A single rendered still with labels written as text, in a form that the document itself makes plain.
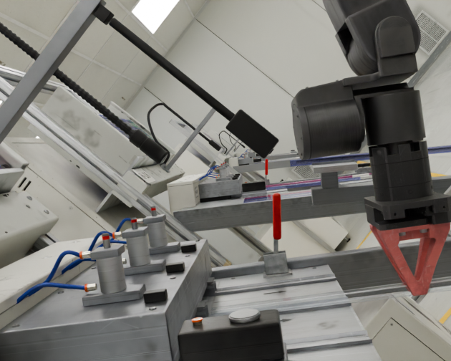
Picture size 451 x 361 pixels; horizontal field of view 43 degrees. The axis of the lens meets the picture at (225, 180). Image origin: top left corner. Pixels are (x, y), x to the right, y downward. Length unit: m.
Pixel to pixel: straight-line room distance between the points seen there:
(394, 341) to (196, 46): 7.03
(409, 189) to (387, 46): 0.14
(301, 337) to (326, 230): 4.67
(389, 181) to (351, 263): 0.25
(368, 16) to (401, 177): 0.16
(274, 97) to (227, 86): 0.68
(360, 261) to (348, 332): 0.30
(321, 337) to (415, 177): 0.18
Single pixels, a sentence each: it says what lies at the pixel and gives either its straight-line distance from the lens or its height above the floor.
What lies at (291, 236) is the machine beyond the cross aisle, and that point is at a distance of 5.17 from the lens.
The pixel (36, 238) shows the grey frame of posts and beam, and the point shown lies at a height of 1.31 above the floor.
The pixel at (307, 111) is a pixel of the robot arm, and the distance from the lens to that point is 0.57.
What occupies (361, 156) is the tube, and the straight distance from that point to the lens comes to 0.99.
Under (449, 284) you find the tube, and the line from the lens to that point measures 0.63.
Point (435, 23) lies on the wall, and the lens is 8.68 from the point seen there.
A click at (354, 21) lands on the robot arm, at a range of 0.59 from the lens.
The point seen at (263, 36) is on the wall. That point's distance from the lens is 8.33.
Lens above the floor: 1.15
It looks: 1 degrees up
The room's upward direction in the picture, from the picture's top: 51 degrees counter-clockwise
